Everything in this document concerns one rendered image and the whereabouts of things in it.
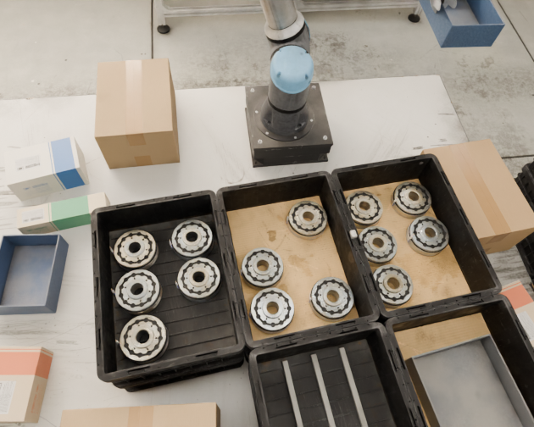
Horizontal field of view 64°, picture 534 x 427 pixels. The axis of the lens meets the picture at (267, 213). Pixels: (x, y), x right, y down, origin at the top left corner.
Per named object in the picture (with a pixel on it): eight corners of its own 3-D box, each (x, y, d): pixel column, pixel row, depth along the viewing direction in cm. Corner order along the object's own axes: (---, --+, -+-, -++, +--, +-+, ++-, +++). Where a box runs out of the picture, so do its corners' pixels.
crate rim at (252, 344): (215, 193, 108) (214, 188, 106) (327, 174, 113) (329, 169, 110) (247, 352, 90) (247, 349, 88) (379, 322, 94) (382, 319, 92)
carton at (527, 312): (539, 342, 115) (557, 335, 108) (503, 358, 112) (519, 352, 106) (503, 288, 122) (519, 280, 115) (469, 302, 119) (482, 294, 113)
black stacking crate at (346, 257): (218, 212, 116) (215, 190, 106) (321, 194, 121) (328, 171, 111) (247, 358, 98) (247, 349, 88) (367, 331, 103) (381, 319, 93)
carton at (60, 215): (109, 202, 129) (104, 191, 123) (112, 219, 126) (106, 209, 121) (25, 219, 124) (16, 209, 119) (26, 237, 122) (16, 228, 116)
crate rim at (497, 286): (327, 174, 113) (329, 169, 110) (431, 157, 117) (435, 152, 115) (379, 322, 94) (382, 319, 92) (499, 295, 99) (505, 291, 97)
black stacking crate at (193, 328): (105, 230, 112) (91, 210, 102) (216, 212, 116) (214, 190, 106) (114, 389, 94) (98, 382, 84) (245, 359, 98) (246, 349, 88)
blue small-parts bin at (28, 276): (56, 313, 112) (45, 305, 106) (-3, 315, 111) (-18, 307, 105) (69, 244, 121) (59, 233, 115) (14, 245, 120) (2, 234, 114)
